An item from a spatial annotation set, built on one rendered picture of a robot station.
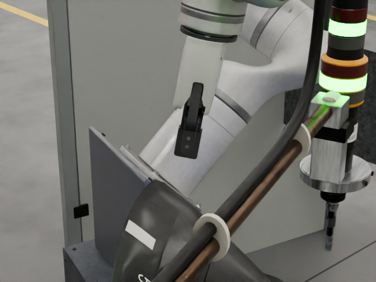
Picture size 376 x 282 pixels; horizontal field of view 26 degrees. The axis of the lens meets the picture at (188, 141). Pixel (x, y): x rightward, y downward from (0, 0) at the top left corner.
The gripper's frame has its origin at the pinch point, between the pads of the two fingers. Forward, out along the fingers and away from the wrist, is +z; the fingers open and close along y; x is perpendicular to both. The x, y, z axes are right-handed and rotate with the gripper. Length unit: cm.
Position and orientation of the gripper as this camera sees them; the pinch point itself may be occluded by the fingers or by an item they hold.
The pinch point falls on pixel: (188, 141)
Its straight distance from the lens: 110.3
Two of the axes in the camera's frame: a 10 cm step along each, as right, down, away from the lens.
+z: -1.8, 9.3, 3.3
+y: -0.8, 3.2, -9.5
